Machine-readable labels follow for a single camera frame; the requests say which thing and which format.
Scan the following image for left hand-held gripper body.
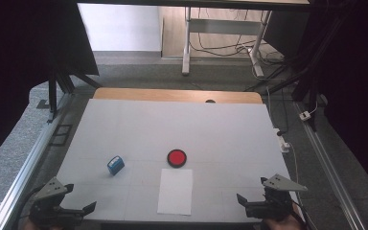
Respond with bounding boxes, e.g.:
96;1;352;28
28;176;84;228

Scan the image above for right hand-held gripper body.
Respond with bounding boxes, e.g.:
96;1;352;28
245;173;309;222

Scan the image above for blue stamp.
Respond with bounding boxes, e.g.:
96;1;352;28
106;155;126;176

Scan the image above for round red ink pad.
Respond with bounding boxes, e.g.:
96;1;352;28
167;149;188;169

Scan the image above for person's left hand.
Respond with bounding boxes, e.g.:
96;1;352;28
22;218;66;230

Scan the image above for person's right hand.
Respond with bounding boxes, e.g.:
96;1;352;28
262;204;305;230

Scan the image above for white power strip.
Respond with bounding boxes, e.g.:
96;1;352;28
273;127;291;153

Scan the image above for white paper sheet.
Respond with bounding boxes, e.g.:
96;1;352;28
156;168;194;216

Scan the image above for small white adapter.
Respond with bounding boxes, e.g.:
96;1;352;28
299;109;312;123

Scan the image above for large white table cover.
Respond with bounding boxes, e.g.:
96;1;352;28
56;98;301;223

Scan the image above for black tripod stand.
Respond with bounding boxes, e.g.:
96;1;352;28
46;68;104;124

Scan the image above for black curtain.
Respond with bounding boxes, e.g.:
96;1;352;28
0;0;100;171
263;0;368;199

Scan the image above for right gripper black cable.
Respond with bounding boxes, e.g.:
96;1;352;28
291;197;311;230

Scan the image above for white power strip cable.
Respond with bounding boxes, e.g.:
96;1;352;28
287;143;301;193

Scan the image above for aluminium rail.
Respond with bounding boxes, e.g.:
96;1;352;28
0;94;73;230
293;102;367;230

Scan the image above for black floor cables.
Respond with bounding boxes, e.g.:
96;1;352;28
190;8;286;66

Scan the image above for white metal desk frame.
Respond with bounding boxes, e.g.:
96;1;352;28
181;7;273;79

